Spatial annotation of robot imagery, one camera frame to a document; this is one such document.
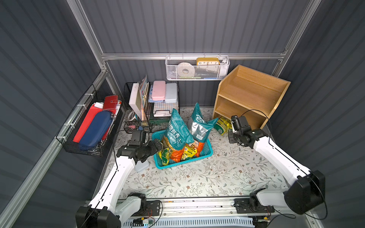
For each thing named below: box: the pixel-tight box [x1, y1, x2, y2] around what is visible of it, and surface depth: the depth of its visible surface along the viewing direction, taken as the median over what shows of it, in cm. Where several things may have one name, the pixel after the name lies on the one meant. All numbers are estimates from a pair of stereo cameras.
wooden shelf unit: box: [212, 64, 291, 131], surface depth 87 cm
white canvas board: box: [128, 82, 143, 121], surface depth 93 cm
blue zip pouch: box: [78, 110, 113, 151], surface depth 70 cm
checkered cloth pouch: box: [153, 102, 179, 117], surface depth 96 cm
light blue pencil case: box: [164, 82, 178, 104], surface depth 98 cm
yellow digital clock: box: [196, 57, 221, 66], surface depth 90 cm
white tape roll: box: [176, 62, 195, 78], surface depth 85 cm
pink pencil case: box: [151, 80, 166, 101], surface depth 99 cm
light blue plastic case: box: [134, 159, 150, 173], surface depth 88 cm
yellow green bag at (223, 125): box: [214, 115, 233, 136], surface depth 107 cm
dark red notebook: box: [102, 95, 119, 111], surface depth 81 cm
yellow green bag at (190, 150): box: [181, 141, 199, 161], surface depth 87 cm
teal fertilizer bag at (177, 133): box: [164, 108, 195, 152], surface depth 81 cm
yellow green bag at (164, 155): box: [158, 147, 170, 166], surface depth 81 cm
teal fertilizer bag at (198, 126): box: [186, 102, 219, 143], surface depth 85 cm
